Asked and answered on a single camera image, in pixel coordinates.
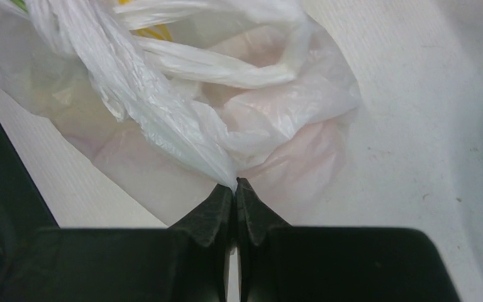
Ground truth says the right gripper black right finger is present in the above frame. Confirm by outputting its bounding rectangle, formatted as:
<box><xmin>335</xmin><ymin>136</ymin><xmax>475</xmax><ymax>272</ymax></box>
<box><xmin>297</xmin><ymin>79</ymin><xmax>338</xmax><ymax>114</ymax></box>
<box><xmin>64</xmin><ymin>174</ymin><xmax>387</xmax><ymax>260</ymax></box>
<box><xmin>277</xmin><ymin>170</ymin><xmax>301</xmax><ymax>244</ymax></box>
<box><xmin>235</xmin><ymin>178</ymin><xmax>460</xmax><ymax>301</ymax></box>

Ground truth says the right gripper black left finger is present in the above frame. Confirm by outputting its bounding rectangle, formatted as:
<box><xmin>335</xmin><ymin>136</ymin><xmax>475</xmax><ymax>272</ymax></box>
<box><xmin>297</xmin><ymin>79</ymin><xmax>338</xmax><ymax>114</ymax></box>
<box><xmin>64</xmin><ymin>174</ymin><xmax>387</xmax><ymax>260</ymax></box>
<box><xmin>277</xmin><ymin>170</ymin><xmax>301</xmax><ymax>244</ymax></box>
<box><xmin>0</xmin><ymin>185</ymin><xmax>233</xmax><ymax>301</ymax></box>

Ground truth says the white plastic grocery bag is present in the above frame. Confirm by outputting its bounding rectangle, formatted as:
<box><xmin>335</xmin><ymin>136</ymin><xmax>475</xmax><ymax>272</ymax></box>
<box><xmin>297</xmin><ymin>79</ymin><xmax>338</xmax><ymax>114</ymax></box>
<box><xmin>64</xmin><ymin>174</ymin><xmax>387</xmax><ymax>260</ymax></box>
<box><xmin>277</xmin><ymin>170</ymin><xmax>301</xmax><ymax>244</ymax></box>
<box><xmin>0</xmin><ymin>1</ymin><xmax>361</xmax><ymax>224</ymax></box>

